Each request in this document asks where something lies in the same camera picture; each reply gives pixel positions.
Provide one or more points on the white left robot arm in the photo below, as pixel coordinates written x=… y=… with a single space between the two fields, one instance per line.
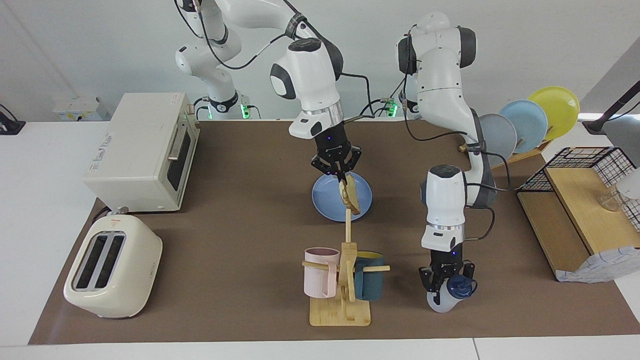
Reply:
x=440 y=75

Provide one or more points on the wooden dish rack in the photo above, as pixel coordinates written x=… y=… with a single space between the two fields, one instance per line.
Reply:
x=525 y=154

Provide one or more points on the light blue plate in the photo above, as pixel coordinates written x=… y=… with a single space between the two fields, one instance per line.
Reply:
x=530 y=120

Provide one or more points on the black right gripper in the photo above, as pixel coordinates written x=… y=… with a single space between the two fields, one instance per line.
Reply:
x=332 y=140

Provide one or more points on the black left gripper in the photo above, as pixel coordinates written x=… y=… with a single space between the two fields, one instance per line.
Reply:
x=446 y=257

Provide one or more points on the black table clamp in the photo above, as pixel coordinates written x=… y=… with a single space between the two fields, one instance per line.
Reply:
x=10 y=127

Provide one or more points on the cream two-slot toaster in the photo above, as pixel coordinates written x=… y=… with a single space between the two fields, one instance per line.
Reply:
x=135 y=270

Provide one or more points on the white rounded object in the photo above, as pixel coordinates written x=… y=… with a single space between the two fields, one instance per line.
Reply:
x=631 y=185

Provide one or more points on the black camera stand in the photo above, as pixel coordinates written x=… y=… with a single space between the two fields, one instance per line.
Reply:
x=597 y=125

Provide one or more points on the clear glass cup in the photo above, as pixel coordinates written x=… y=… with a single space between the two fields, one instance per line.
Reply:
x=611 y=202

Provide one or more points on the dark green mug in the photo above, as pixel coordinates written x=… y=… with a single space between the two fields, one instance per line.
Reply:
x=370 y=285

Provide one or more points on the wooden shelf unit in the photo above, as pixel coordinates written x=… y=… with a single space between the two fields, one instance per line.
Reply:
x=575 y=200

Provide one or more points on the pink mug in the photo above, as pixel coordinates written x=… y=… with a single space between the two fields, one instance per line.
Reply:
x=317 y=280

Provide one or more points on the marble patterned cloth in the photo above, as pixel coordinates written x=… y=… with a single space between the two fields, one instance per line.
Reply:
x=605 y=262

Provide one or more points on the grey plate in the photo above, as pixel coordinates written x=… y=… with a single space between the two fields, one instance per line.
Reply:
x=500 y=137

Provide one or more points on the yellow plate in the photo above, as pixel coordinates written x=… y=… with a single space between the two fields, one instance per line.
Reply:
x=560 y=107

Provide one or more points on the brown table mat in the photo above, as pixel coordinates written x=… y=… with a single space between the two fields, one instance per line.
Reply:
x=225 y=250

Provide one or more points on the squeeze bottle with navy cap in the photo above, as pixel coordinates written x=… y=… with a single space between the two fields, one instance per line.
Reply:
x=440 y=302

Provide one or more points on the white toaster oven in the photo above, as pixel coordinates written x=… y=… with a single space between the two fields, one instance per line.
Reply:
x=135 y=150

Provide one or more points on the slice of brown bread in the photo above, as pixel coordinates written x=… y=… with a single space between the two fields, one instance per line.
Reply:
x=351 y=197

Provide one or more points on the wooden mug tree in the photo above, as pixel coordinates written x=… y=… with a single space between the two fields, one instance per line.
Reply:
x=340 y=315

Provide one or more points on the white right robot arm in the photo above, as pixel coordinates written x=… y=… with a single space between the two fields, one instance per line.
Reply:
x=310 y=75

